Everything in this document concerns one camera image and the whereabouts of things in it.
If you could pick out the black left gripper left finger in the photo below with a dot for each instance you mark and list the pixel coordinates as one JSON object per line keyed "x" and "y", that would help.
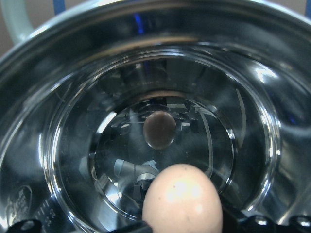
{"x": 36, "y": 226}

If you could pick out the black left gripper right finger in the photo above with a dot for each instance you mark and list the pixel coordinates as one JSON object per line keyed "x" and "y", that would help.
{"x": 234, "y": 221}

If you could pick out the brown egg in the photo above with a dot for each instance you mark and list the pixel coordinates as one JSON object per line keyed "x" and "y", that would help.
{"x": 182, "y": 199}

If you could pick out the white electric cooking pot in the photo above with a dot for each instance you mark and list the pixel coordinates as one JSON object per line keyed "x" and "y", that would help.
{"x": 98, "y": 100}

